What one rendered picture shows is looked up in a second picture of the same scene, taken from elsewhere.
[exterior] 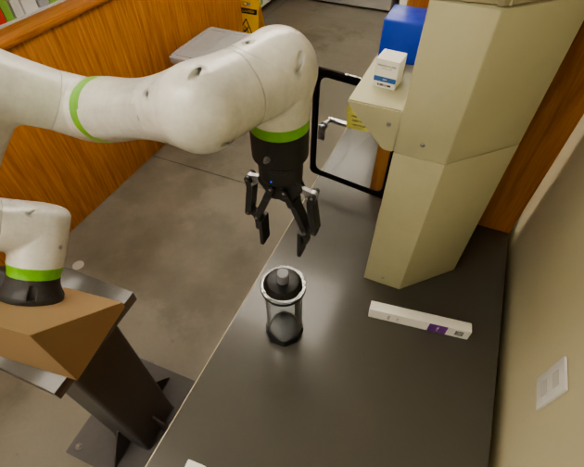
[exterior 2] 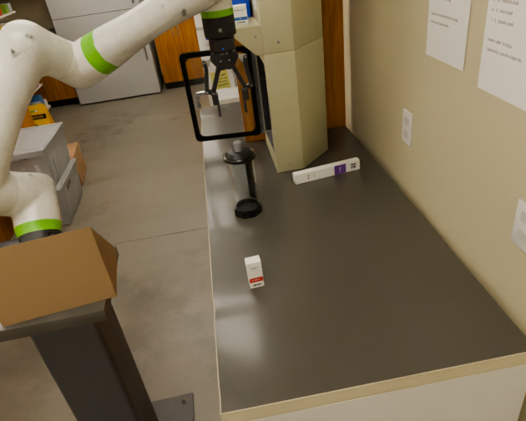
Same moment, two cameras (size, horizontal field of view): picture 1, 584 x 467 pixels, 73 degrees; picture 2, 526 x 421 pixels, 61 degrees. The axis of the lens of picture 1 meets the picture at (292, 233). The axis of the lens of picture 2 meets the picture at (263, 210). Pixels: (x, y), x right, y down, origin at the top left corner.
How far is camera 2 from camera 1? 96 cm
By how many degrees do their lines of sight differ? 27
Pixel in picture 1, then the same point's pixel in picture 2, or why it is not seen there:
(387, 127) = (255, 38)
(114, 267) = (14, 365)
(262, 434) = (277, 251)
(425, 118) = (273, 24)
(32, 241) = (39, 195)
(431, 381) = (355, 190)
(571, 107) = (336, 25)
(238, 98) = not seen: outside the picture
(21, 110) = (55, 55)
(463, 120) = (293, 17)
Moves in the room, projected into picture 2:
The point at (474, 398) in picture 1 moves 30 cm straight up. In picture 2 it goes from (382, 185) to (384, 106)
